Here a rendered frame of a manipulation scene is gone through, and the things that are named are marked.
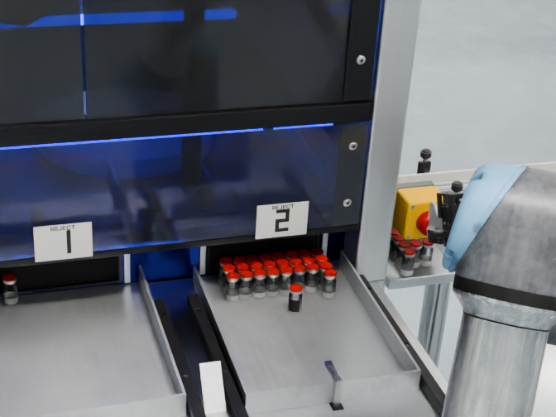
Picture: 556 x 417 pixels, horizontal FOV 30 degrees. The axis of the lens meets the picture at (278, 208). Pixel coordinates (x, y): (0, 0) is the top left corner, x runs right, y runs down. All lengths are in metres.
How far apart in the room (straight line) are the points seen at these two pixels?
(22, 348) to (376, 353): 0.53
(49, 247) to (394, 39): 0.60
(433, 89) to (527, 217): 4.01
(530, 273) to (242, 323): 0.72
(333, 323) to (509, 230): 0.69
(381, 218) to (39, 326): 0.57
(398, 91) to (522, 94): 3.49
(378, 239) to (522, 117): 3.15
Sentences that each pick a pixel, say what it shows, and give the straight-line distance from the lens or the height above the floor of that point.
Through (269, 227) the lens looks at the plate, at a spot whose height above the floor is 1.01.
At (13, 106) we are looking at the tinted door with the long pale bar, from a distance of 1.48.
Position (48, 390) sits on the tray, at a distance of 1.51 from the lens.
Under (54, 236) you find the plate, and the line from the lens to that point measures 1.56.
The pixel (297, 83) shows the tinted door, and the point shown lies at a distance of 1.55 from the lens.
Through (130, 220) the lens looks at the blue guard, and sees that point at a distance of 1.57.
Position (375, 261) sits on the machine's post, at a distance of 1.74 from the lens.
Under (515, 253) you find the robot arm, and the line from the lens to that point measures 1.00.
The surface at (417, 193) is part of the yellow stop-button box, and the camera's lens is 1.73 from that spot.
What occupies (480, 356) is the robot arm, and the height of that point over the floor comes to 1.23.
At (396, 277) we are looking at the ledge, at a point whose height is 0.88.
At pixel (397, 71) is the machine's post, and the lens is 1.59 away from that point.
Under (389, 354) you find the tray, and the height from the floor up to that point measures 0.88.
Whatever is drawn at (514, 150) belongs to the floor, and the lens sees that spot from 4.48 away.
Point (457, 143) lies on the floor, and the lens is 4.46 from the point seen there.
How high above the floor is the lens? 1.82
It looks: 29 degrees down
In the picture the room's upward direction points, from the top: 4 degrees clockwise
